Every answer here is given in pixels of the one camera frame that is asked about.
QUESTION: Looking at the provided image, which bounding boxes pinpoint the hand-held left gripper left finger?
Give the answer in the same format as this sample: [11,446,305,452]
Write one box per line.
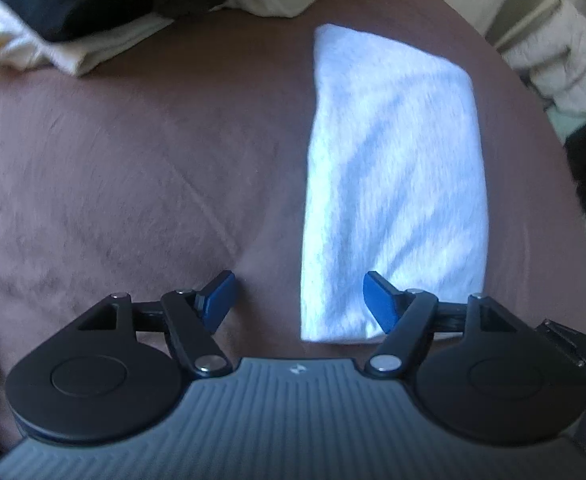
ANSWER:
[78,270,238,378]

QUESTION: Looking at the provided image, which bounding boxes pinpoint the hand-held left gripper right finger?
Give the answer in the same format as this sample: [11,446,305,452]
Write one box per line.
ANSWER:
[363,271,518,378]

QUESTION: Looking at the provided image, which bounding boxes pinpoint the white t-shirt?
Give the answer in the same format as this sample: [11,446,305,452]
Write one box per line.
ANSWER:
[299,24,490,346]

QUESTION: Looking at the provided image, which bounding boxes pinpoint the white padded jacket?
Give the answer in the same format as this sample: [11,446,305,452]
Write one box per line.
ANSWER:
[502,0,586,117]

